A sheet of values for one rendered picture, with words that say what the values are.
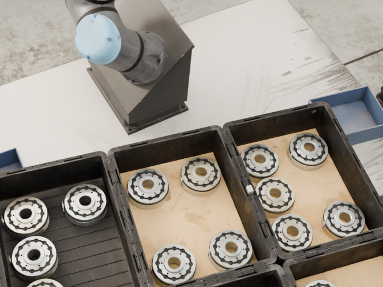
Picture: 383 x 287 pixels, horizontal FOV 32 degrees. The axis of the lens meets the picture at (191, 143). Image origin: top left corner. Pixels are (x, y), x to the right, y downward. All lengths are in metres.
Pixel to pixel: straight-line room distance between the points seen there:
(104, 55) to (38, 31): 1.55
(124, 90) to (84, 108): 0.17
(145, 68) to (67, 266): 0.56
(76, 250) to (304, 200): 0.59
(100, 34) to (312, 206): 0.69
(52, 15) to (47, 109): 1.31
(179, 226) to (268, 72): 0.70
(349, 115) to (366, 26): 1.38
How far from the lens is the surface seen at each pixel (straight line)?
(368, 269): 1.71
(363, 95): 2.15
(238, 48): 2.22
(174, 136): 1.69
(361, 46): 3.35
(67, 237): 1.66
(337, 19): 3.44
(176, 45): 1.85
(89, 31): 1.74
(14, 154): 1.91
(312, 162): 1.79
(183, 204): 1.70
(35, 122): 2.02
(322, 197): 1.77
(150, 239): 1.65
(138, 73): 1.82
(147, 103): 1.91
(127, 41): 1.75
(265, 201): 1.70
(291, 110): 1.79
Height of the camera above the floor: 2.30
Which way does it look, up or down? 55 degrees down
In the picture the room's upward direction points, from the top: 7 degrees clockwise
